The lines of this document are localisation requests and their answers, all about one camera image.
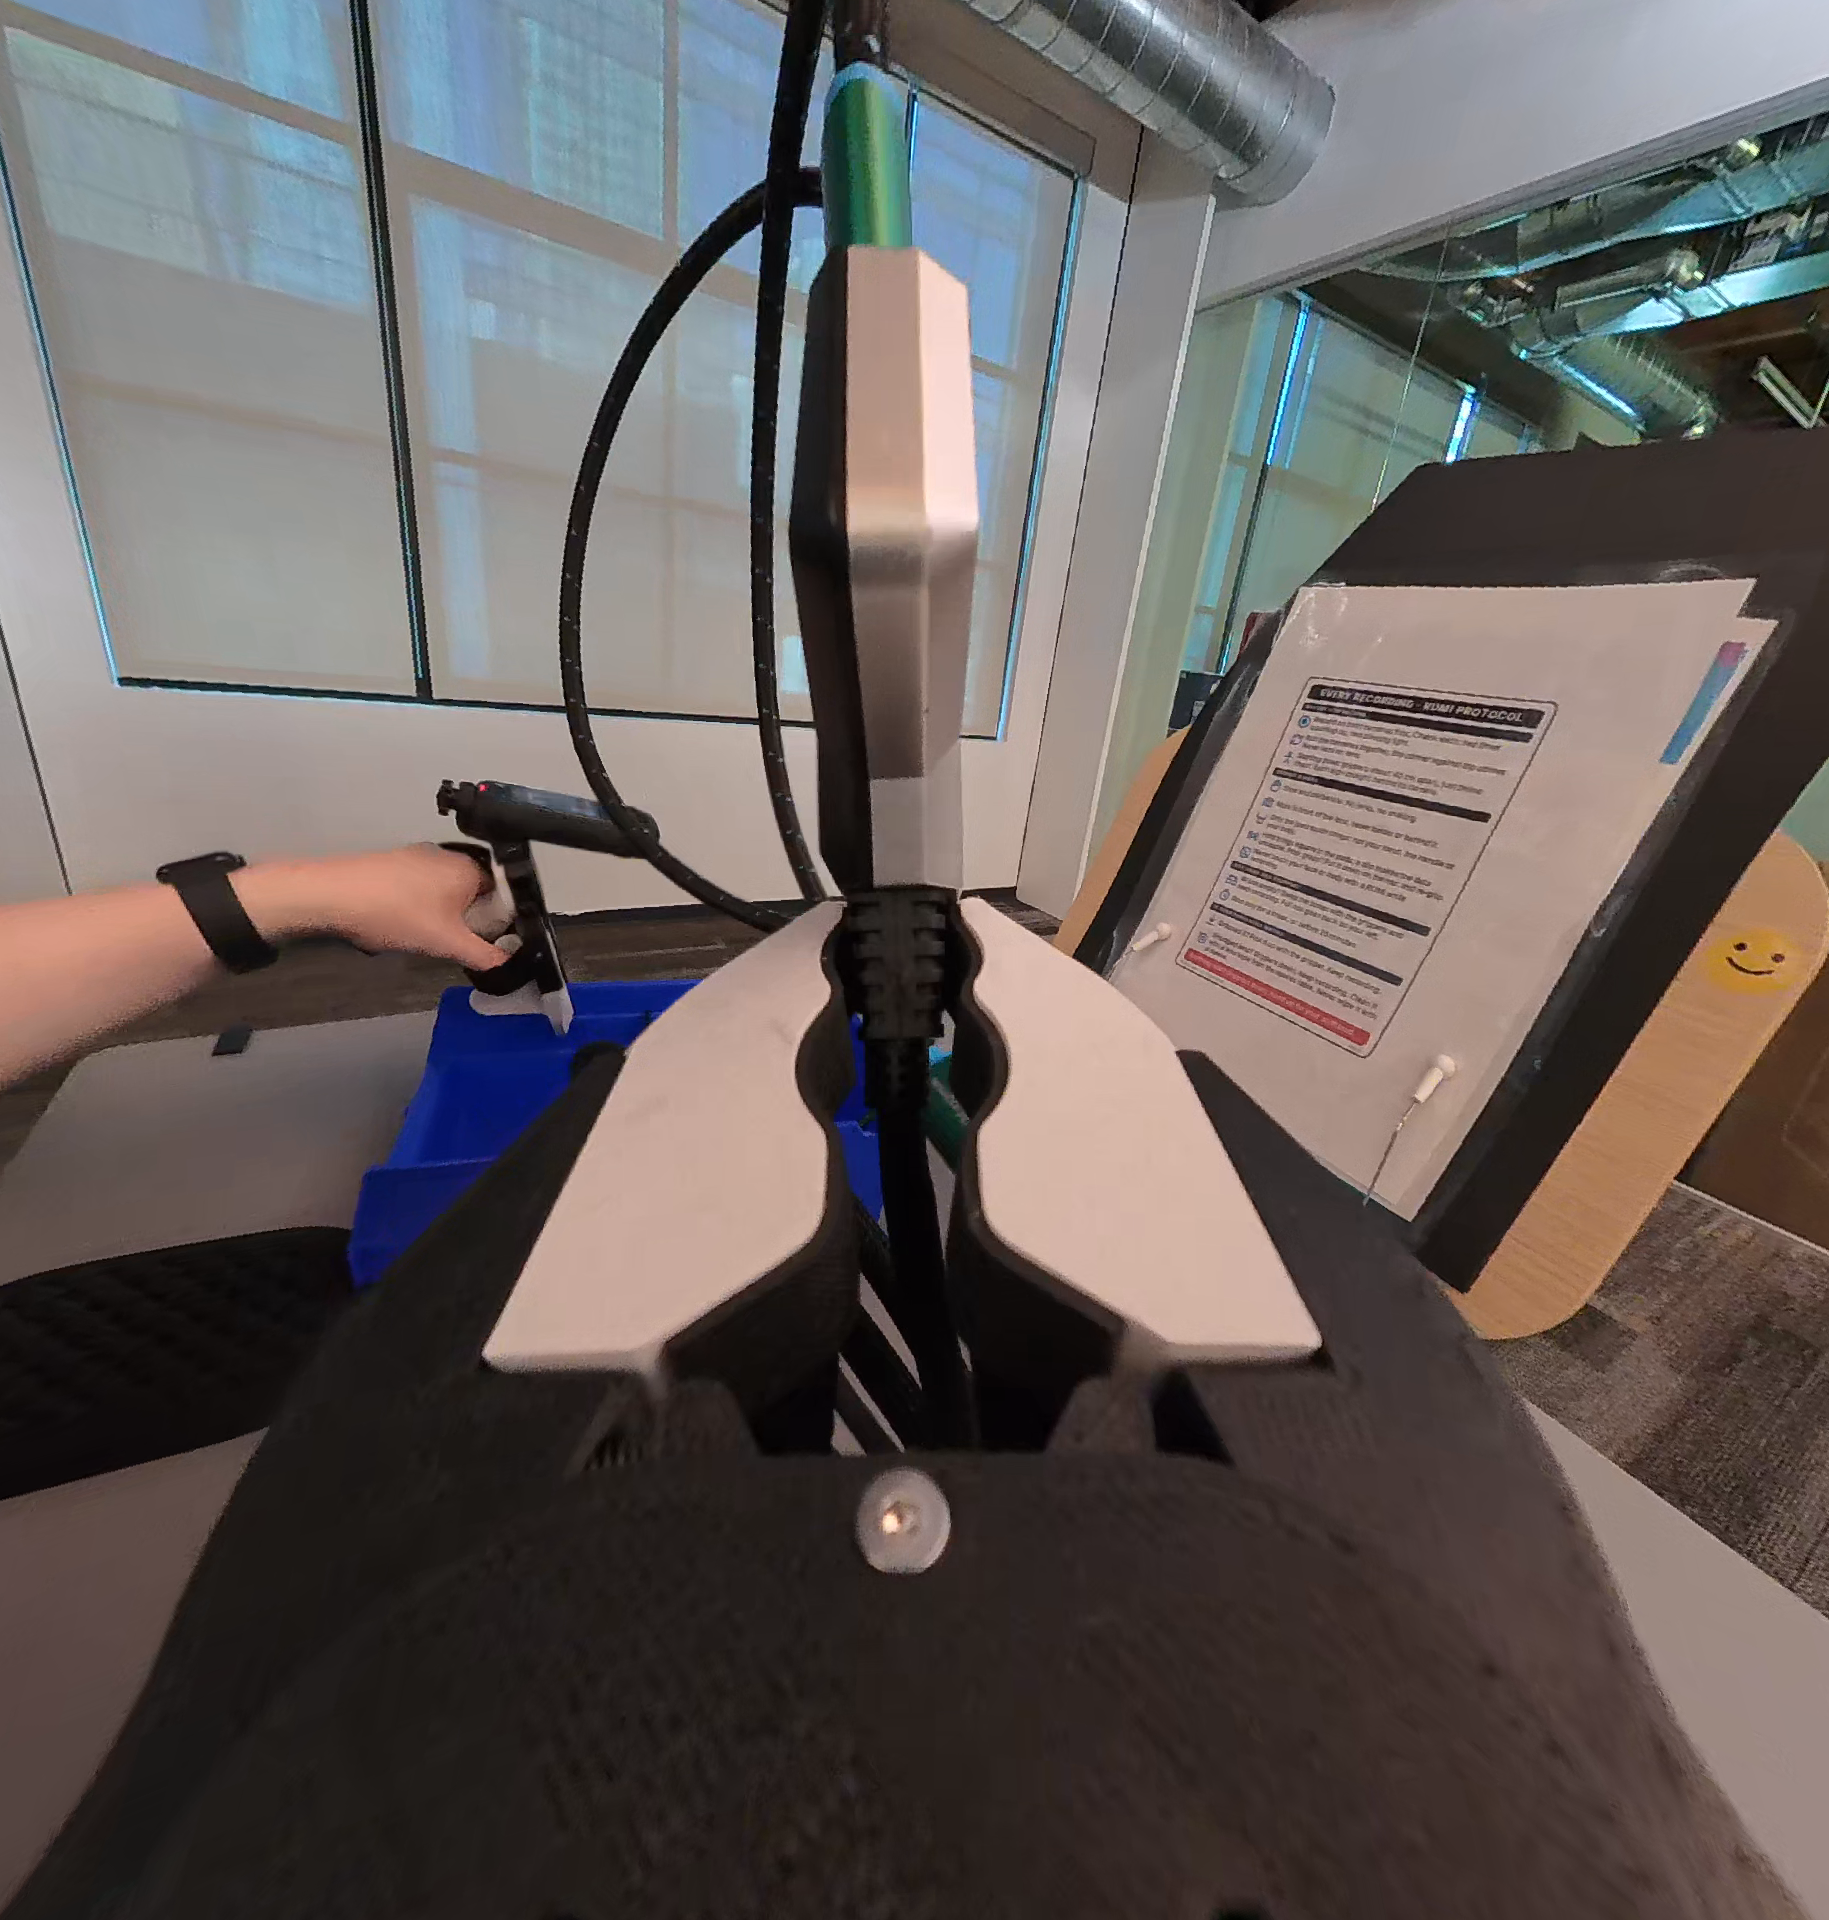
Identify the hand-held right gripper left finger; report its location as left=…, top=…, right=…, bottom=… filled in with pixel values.
left=481, top=901, right=863, bottom=1380

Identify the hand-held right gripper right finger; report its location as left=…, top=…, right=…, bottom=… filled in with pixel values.
left=940, top=895, right=1330, bottom=1373

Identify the black ribbed switch cable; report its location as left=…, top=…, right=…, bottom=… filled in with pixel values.
left=840, top=886, right=991, bottom=1456

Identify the silver HDMI switch box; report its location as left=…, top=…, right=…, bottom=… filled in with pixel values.
left=786, top=246, right=984, bottom=903

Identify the person's left forearm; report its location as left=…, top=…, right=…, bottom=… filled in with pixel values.
left=0, top=858, right=367, bottom=1112

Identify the blue plastic bin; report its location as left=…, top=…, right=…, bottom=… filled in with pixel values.
left=346, top=982, right=887, bottom=1293

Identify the black wristwatch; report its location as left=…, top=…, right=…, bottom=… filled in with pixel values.
left=155, top=851, right=280, bottom=976

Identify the large window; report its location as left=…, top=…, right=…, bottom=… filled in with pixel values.
left=0, top=0, right=1081, bottom=749

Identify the printed instruction sheet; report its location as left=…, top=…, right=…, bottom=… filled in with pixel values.
left=1171, top=576, right=1777, bottom=1061

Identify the rounded wooden board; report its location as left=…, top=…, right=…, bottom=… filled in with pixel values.
left=1056, top=721, right=1829, bottom=1339

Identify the black mesh chair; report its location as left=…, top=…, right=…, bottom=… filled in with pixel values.
left=0, top=1229, right=358, bottom=1509

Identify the yellow smiley sticker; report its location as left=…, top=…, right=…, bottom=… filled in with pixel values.
left=1707, top=928, right=1804, bottom=1001

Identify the instruction sheet on black board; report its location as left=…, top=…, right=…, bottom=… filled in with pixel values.
left=1071, top=451, right=1829, bottom=1293

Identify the silver spiral round duct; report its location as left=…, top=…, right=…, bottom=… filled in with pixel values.
left=930, top=0, right=1335, bottom=208

